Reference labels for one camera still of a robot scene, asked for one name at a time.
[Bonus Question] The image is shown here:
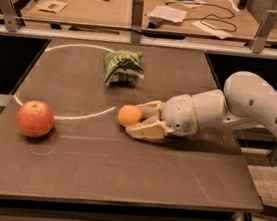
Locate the green crumpled chip bag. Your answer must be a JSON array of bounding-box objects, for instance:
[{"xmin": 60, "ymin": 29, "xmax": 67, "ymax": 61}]
[{"xmin": 103, "ymin": 50, "xmax": 145, "ymax": 86}]

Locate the white paper sheet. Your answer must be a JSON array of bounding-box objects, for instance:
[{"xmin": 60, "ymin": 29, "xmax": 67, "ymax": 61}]
[
  {"xmin": 147, "ymin": 5, "xmax": 187, "ymax": 23},
  {"xmin": 192, "ymin": 21, "xmax": 230, "ymax": 39},
  {"xmin": 165, "ymin": 0, "xmax": 205, "ymax": 8}
]

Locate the small paper card left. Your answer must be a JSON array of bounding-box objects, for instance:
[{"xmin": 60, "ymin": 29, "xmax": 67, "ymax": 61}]
[{"xmin": 36, "ymin": 0, "xmax": 68, "ymax": 14}]

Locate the white paper sheet right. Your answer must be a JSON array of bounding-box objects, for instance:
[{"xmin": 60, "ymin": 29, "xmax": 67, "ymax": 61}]
[{"xmin": 192, "ymin": 21, "xmax": 230, "ymax": 39}]

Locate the white paper sheet centre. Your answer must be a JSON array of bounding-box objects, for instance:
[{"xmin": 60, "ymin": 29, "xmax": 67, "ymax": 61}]
[{"xmin": 147, "ymin": 5, "xmax": 187, "ymax": 23}]

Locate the middle metal bracket post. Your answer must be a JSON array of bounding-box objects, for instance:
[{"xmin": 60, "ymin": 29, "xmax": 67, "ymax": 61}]
[{"xmin": 130, "ymin": 0, "xmax": 144, "ymax": 43}]

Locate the black cable on desk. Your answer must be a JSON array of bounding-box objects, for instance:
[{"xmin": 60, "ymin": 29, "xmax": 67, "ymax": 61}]
[{"xmin": 162, "ymin": 0, "xmax": 240, "ymax": 34}]

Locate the orange fruit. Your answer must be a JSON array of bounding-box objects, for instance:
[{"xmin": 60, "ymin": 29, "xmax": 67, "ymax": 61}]
[{"xmin": 117, "ymin": 105, "xmax": 142, "ymax": 127}]

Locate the left metal bracket post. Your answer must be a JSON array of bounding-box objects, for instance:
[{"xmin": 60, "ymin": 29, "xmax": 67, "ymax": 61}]
[{"xmin": 0, "ymin": 0, "xmax": 21, "ymax": 32}]

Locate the wooden back desk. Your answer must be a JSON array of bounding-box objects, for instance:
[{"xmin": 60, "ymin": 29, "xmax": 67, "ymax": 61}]
[{"xmin": 20, "ymin": 0, "xmax": 277, "ymax": 53}]

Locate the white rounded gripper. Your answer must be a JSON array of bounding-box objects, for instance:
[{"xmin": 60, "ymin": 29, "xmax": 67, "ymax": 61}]
[{"xmin": 125, "ymin": 94, "xmax": 198, "ymax": 140}]

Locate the white paper sheet back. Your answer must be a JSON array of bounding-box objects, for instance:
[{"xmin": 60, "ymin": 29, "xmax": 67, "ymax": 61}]
[{"xmin": 165, "ymin": 0, "xmax": 205, "ymax": 8}]

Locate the red apple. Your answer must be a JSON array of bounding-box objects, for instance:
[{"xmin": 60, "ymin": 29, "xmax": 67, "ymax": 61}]
[{"xmin": 15, "ymin": 100, "xmax": 55, "ymax": 138}]

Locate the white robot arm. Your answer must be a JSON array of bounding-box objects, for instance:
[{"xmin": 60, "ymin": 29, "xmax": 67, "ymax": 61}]
[{"xmin": 125, "ymin": 71, "xmax": 277, "ymax": 141}]

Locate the right metal bracket post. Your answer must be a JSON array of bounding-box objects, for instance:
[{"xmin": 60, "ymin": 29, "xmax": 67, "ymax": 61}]
[{"xmin": 249, "ymin": 10, "xmax": 277, "ymax": 54}]

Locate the metal bracket post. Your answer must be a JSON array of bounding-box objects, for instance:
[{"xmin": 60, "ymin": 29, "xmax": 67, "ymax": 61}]
[
  {"xmin": 0, "ymin": 0, "xmax": 21, "ymax": 32},
  {"xmin": 249, "ymin": 10, "xmax": 277, "ymax": 54},
  {"xmin": 130, "ymin": 0, "xmax": 144, "ymax": 43}
]

